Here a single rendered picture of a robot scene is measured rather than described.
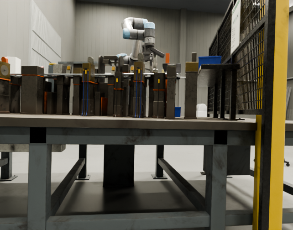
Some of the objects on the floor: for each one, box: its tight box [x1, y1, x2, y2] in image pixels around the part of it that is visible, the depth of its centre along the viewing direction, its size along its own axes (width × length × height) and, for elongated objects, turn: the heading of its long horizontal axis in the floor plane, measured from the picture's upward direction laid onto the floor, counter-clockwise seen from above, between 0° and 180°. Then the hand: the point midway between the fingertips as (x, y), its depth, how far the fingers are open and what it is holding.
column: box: [103, 145, 135, 187], centre depth 238 cm, size 31×31×66 cm
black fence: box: [200, 0, 276, 230], centre depth 186 cm, size 14×197×155 cm
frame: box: [0, 126, 293, 230], centre depth 182 cm, size 256×161×66 cm
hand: (151, 72), depth 164 cm, fingers open, 3 cm apart
